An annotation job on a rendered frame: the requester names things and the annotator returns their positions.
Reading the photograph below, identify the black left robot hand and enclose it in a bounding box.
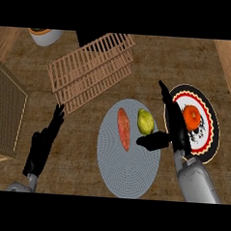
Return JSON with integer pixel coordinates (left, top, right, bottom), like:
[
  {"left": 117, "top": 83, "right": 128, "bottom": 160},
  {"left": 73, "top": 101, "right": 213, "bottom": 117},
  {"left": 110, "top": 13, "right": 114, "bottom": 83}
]
[{"left": 21, "top": 101, "right": 66, "bottom": 180}]

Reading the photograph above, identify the yellow-green pear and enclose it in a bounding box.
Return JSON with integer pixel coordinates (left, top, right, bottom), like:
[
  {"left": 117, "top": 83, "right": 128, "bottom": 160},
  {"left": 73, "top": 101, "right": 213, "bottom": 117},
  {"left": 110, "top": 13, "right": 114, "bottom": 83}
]
[{"left": 135, "top": 108, "right": 156, "bottom": 136}]

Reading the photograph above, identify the black red white plate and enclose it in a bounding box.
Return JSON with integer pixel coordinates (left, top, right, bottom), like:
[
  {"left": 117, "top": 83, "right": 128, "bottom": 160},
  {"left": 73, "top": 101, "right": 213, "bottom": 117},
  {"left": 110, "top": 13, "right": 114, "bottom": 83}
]
[{"left": 160, "top": 82, "right": 224, "bottom": 165}]

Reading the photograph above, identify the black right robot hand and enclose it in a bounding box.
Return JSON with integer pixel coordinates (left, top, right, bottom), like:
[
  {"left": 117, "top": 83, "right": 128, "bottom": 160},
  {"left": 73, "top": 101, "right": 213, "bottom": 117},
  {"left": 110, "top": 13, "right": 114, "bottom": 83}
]
[{"left": 134, "top": 78, "right": 197, "bottom": 157}]

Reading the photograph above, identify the woven wicker basket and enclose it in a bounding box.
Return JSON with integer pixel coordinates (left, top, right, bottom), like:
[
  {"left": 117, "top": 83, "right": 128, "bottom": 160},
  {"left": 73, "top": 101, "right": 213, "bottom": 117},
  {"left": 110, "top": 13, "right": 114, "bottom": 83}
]
[{"left": 0, "top": 58, "right": 31, "bottom": 167}]

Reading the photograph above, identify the orange fruit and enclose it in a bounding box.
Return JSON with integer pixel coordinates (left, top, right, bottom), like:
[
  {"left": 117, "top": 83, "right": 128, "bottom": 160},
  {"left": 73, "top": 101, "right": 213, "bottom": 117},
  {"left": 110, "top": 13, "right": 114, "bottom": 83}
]
[{"left": 182, "top": 104, "right": 203, "bottom": 132}]

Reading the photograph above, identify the orange sweet potato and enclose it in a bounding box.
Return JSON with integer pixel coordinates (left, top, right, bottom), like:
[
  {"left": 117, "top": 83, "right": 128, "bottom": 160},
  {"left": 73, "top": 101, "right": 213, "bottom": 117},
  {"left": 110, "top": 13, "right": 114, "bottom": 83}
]
[{"left": 114, "top": 107, "right": 133, "bottom": 152}]

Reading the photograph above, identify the brown tiered shelf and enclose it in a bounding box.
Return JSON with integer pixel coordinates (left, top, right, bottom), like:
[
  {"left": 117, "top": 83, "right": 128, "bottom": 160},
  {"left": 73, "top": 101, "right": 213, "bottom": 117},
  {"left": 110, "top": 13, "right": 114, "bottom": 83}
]
[{"left": 43, "top": 28, "right": 137, "bottom": 120}]

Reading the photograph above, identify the round grey placemat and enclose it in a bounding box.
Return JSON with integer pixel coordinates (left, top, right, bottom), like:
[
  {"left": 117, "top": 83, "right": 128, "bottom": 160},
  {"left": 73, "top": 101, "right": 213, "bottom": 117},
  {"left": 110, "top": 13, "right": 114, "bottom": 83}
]
[{"left": 93, "top": 96, "right": 165, "bottom": 201}]

